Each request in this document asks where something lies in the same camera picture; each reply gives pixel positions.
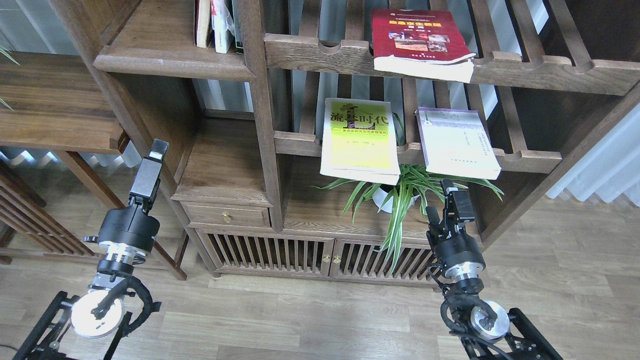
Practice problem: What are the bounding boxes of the brass cabinet door knobs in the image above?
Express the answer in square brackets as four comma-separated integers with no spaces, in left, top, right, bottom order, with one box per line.
[321,254,342,264]

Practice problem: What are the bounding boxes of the tan upright book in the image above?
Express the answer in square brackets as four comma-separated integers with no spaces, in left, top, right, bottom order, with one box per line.
[194,0,211,49]

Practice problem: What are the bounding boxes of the brass drawer knob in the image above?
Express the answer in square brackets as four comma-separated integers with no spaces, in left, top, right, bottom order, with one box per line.
[222,211,233,224]

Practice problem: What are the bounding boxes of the white curtain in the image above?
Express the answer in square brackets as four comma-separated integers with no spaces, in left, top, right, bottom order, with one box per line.
[546,105,640,207]

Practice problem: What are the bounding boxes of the wooden side table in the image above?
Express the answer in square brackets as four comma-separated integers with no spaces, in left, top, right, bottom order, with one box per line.
[0,51,188,281]

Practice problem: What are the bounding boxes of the dark upright book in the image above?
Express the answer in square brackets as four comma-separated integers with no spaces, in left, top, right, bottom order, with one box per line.
[231,0,245,54]

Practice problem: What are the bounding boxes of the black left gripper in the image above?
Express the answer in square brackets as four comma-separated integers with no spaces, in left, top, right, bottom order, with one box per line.
[83,139,169,255]

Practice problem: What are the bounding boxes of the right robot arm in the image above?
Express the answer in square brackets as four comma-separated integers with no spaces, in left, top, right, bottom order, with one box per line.
[426,178,561,360]

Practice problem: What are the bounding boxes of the yellow-green paperback book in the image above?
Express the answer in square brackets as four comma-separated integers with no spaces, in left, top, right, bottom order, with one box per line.
[320,97,400,186]

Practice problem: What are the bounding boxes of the white plastic-wrapped upright book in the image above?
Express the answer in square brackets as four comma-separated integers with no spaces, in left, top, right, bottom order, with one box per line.
[211,0,234,54]

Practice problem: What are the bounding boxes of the red paperback book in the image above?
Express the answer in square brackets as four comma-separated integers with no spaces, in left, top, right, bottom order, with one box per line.
[371,8,476,84]

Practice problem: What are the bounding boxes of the white lilac paperback book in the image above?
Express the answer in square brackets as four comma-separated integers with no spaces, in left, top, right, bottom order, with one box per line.
[414,107,501,180]

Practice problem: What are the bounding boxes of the spider plant in white pot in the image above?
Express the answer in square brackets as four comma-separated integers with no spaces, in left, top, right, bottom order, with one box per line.
[314,112,505,273]

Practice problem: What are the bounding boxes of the dark wooden bookshelf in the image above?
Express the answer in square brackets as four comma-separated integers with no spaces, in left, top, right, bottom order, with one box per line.
[50,0,639,285]

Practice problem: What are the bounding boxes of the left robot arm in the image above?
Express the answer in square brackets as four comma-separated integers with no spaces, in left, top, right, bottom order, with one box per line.
[14,139,169,360]

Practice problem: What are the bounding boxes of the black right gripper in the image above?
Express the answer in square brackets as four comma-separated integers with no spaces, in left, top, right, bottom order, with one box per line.
[425,178,486,281]

